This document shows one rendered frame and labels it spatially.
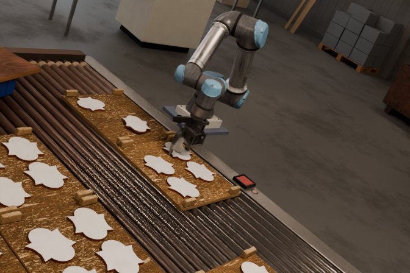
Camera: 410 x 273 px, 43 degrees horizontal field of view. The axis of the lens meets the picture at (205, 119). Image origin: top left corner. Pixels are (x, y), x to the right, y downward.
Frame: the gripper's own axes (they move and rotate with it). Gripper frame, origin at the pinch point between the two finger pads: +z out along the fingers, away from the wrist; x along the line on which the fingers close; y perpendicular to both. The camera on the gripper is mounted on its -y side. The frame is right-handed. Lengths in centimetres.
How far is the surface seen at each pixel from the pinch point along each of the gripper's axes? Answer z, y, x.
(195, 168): -0.8, 12.8, -1.3
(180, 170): 0.3, 11.1, -8.3
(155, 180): 0.2, 14.1, -24.6
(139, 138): 1.7, -13.4, -10.5
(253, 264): -4, 63, -22
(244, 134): 101, -119, 257
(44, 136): 4, -24, -50
